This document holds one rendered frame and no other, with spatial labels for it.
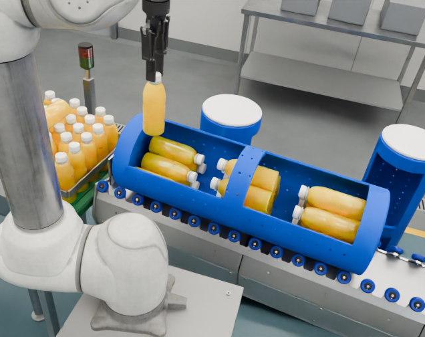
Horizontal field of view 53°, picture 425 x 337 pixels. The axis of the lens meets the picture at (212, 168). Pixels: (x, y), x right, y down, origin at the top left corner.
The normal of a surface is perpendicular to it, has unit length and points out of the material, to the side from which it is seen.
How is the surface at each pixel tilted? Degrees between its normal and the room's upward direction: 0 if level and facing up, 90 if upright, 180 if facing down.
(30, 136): 91
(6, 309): 0
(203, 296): 0
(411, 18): 90
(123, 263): 65
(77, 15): 80
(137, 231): 6
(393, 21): 90
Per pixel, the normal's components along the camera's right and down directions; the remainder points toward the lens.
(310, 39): -0.27, 0.58
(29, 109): 0.82, 0.43
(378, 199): 0.06, -0.73
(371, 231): -0.23, -0.08
